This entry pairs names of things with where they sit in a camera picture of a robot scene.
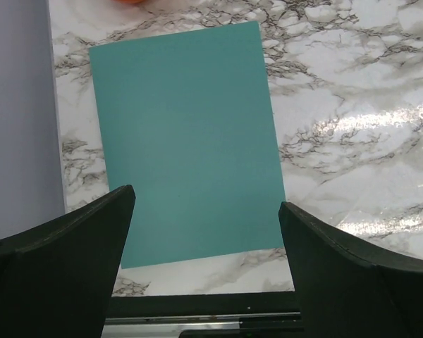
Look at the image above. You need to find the teal plastic file folder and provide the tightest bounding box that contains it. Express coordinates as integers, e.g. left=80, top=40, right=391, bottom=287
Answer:
left=89, top=22, right=285, bottom=268

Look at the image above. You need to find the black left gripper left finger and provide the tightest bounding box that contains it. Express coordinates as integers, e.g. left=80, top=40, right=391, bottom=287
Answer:
left=0, top=185, right=135, bottom=337

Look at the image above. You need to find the orange plastic bowl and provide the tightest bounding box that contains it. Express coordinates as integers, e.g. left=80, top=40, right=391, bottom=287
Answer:
left=116, top=0, right=145, bottom=4

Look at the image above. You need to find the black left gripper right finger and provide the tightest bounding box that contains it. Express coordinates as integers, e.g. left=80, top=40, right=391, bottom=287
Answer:
left=278, top=202, right=423, bottom=337

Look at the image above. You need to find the black mounting base rail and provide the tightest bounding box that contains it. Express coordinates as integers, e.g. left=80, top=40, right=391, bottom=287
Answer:
left=102, top=292, right=305, bottom=337

